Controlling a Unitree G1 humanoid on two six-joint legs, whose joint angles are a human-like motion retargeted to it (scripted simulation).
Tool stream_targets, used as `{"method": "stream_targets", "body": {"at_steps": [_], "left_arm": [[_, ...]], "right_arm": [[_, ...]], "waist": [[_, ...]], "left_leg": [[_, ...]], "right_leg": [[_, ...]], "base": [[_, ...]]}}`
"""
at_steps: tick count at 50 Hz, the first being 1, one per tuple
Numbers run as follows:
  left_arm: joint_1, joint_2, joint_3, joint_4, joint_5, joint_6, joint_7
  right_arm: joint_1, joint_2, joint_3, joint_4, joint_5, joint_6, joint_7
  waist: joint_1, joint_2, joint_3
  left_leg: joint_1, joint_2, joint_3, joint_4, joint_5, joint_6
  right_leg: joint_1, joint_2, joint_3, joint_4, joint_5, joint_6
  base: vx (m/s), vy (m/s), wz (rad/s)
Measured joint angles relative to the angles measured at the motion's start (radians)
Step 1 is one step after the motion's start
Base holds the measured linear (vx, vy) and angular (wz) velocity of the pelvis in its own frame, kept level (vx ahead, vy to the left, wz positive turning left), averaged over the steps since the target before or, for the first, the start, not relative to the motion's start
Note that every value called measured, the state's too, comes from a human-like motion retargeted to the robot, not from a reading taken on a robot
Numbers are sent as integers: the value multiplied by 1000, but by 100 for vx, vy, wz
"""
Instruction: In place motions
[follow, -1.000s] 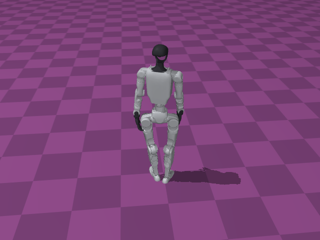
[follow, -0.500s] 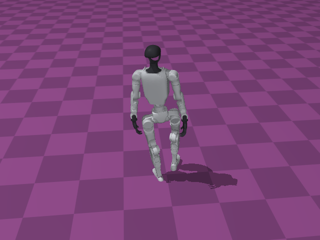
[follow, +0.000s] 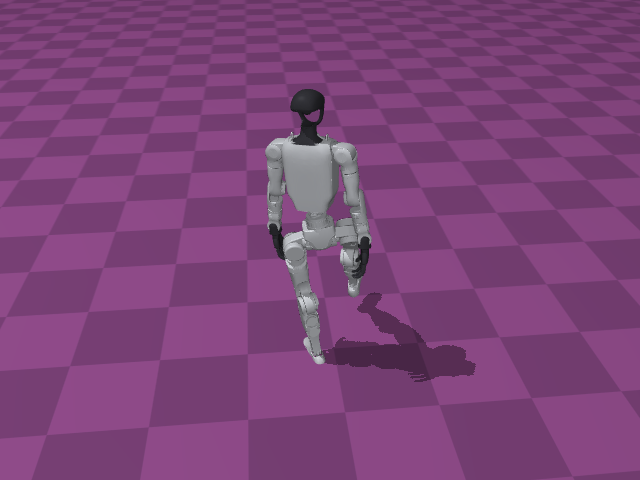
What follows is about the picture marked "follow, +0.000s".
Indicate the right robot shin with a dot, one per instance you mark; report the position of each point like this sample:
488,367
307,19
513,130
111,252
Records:
348,270

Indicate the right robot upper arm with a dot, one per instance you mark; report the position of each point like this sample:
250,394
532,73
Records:
345,154

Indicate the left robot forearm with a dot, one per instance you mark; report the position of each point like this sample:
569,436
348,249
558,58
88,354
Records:
274,209

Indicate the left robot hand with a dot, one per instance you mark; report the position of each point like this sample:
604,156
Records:
277,239

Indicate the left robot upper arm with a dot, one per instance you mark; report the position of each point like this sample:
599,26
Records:
275,168

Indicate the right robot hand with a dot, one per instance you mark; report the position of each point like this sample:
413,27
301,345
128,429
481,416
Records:
363,258

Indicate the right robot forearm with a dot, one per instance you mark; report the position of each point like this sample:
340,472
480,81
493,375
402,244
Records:
359,217

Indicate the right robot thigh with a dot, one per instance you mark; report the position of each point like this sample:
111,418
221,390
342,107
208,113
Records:
346,235

